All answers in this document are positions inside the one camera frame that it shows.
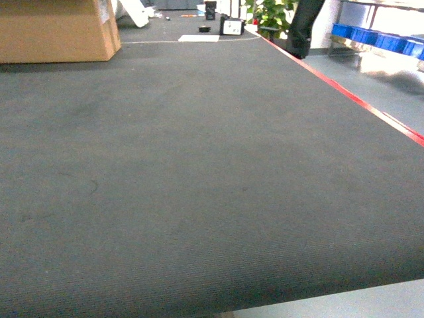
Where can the blue bin on far shelf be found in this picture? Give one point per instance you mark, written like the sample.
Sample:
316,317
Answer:
341,30

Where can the white flat sheet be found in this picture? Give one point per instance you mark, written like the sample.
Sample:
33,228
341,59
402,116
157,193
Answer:
199,38

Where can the black and white box device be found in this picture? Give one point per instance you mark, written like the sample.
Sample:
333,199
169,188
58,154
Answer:
231,26

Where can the black robot column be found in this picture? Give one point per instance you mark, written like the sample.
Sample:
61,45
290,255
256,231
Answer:
300,31

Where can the dark small box far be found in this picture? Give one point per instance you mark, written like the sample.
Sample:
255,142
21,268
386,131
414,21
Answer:
210,10

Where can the green potted plant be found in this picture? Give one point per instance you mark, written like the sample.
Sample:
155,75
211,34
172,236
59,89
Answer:
271,17

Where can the white foam piece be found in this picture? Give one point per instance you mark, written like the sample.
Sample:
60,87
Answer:
135,10

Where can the large cardboard box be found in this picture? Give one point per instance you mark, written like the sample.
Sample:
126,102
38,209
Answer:
58,31

